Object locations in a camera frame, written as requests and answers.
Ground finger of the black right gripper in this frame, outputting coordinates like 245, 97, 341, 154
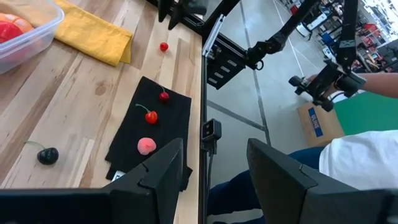
157, 0, 172, 23
168, 0, 184, 31

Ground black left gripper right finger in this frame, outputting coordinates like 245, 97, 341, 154
247, 139, 398, 224

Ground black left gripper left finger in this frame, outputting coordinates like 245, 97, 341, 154
0, 138, 183, 224

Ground pink toy peach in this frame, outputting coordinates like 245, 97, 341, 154
137, 137, 157, 156

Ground yellow cloth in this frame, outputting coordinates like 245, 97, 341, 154
52, 0, 134, 67

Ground red cherry with stem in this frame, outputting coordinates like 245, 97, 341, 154
135, 103, 159, 126
159, 86, 170, 103

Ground dark black cherry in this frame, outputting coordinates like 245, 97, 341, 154
24, 141, 60, 166

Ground clear plastic tupperware container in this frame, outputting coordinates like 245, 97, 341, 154
0, 0, 65, 75

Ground orange toy produce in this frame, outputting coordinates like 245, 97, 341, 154
0, 12, 34, 34

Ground person's forearm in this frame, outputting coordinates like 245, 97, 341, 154
357, 72, 398, 99

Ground white cloth tag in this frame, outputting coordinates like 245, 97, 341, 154
111, 170, 126, 182

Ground black slotted plate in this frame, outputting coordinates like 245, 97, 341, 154
206, 32, 249, 91

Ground black folded cloth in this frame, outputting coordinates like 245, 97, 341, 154
104, 76, 193, 192

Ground brown cardboard box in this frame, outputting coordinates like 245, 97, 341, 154
297, 101, 346, 147

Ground person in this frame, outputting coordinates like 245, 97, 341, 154
206, 129, 398, 224

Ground green board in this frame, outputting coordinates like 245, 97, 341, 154
333, 91, 398, 136

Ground background shelves with goods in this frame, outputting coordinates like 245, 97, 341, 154
287, 0, 398, 73

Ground black camera cable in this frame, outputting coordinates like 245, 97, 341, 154
205, 138, 217, 187

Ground small black table camera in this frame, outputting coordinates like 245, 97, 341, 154
201, 118, 223, 141

